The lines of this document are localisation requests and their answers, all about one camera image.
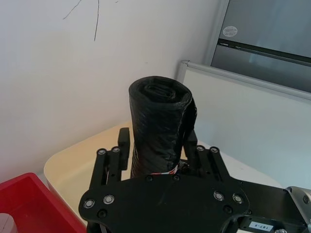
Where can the red plastic bin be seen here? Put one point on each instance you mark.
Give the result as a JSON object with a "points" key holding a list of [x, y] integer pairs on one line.
{"points": [[29, 201]]}

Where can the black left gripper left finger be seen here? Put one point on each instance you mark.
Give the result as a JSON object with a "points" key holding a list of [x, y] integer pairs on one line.
{"points": [[123, 150]]}

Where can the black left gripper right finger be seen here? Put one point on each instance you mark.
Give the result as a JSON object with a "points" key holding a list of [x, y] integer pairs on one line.
{"points": [[209, 162]]}

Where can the white partition panel grey frame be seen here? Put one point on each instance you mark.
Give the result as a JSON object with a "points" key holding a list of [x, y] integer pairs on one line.
{"points": [[243, 114]]}

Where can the black plastic bag roll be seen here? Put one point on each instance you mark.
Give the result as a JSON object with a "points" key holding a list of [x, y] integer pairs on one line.
{"points": [[155, 121]]}

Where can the grey steel cabinet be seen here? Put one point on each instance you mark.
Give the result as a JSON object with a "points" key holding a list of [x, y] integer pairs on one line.
{"points": [[267, 36]]}

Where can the cream plastic tub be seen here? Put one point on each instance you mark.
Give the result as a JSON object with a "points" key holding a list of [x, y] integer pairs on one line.
{"points": [[77, 165]]}

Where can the white cylindrical container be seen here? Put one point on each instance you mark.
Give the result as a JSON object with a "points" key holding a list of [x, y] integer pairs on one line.
{"points": [[6, 224]]}

